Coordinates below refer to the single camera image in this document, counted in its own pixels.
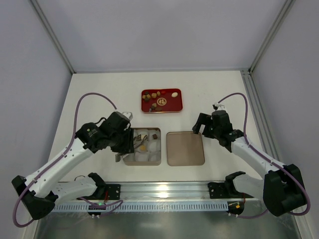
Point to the white oval chocolate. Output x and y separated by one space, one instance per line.
175 94

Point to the gold tin box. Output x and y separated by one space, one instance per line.
152 155

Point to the aluminium frame post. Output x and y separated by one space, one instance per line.
275 27
51 34

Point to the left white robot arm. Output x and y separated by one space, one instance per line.
42 190

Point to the aluminium frame post left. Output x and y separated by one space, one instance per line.
51 34

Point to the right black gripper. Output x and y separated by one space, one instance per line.
205 125

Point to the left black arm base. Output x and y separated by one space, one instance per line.
109 191

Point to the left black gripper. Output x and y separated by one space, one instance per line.
125 141

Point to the red rectangular tray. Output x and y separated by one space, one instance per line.
164 102

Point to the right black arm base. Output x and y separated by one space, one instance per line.
219 189

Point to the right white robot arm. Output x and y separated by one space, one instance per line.
280 186

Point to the gold tin lid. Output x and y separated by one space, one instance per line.
184 148

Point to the aluminium frame post right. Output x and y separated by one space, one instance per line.
275 27

